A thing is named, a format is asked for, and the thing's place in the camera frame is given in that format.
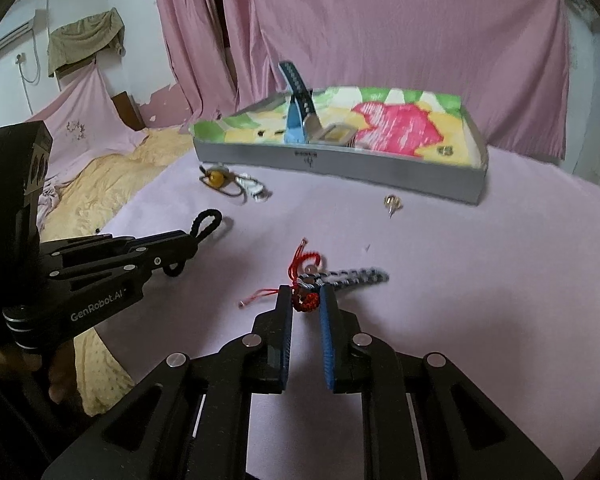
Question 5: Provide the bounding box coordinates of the black hair tie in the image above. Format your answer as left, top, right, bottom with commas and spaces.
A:
162, 208, 224, 279

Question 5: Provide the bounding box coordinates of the red string bracelet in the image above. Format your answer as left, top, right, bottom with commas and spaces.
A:
238, 237, 326, 313

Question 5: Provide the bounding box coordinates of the olive green cloth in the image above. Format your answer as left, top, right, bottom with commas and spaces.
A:
47, 8, 125, 77

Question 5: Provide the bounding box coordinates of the blue smart watch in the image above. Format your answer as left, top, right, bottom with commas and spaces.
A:
278, 61, 322, 144

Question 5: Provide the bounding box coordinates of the person's left hand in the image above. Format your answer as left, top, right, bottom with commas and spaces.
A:
0, 341, 78, 404

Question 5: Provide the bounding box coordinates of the grey tray with floral liner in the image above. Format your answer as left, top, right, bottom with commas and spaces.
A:
189, 87, 488, 205

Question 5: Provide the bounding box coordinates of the black beaded bracelet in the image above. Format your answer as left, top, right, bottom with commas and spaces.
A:
319, 266, 390, 294

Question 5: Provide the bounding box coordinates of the pink curtain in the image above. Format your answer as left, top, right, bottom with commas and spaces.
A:
157, 0, 569, 157

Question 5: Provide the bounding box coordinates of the pink sheet on wall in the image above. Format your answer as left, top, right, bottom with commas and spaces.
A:
0, 62, 150, 181

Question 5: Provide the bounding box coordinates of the yellow bedspread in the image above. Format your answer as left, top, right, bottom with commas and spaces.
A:
40, 127, 196, 417

